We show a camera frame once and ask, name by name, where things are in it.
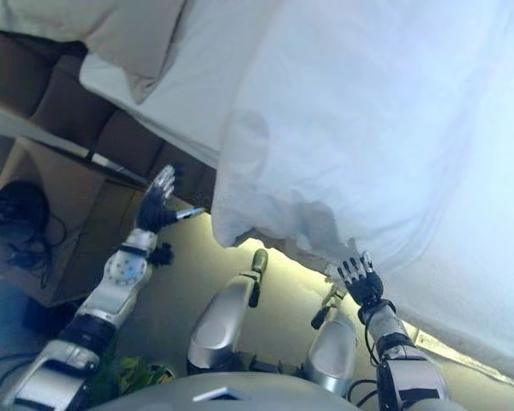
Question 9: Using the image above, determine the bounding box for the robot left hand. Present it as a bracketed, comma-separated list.
[136, 164, 203, 235]

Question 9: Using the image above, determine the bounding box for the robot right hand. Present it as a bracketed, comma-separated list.
[336, 250, 385, 307]

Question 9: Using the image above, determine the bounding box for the white duvet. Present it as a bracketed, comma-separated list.
[209, 0, 514, 361]

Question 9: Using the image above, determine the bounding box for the white bed sheet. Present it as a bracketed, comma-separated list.
[79, 0, 278, 173]

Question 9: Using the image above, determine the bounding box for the wooden nightstand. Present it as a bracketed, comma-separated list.
[0, 136, 175, 307]

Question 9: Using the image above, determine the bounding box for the robot right leg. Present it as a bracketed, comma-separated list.
[306, 285, 360, 396]

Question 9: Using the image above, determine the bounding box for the robot leg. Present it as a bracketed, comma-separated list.
[306, 285, 360, 396]
[186, 247, 270, 378]

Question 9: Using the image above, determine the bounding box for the robot left leg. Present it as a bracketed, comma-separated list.
[186, 247, 270, 378]

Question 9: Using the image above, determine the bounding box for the black floor box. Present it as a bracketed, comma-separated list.
[21, 299, 77, 336]

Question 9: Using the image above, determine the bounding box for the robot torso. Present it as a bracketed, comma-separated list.
[93, 371, 362, 411]

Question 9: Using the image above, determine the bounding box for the large beige pillow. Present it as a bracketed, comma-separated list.
[0, 0, 198, 106]

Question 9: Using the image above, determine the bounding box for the green potted plant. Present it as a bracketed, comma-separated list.
[85, 354, 176, 411]

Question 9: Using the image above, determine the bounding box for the brown upholstered bed frame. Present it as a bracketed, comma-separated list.
[0, 25, 218, 211]

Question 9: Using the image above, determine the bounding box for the black cable bundle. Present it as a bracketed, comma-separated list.
[0, 179, 69, 293]

